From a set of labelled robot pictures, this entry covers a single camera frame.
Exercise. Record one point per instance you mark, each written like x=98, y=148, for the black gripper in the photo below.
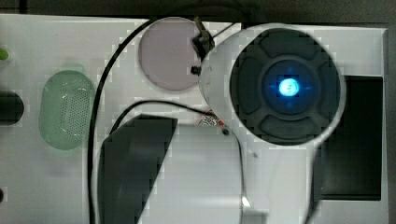
x=204, y=42

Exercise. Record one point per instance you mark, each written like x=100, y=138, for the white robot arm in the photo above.
x=278, y=96

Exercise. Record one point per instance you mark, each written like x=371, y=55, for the black silver toaster oven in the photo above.
x=353, y=154

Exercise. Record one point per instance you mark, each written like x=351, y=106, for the round lilac plate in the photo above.
x=166, y=54

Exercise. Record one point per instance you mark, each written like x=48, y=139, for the green toy lime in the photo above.
x=3, y=55

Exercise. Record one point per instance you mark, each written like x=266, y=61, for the black frying pan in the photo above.
x=11, y=107

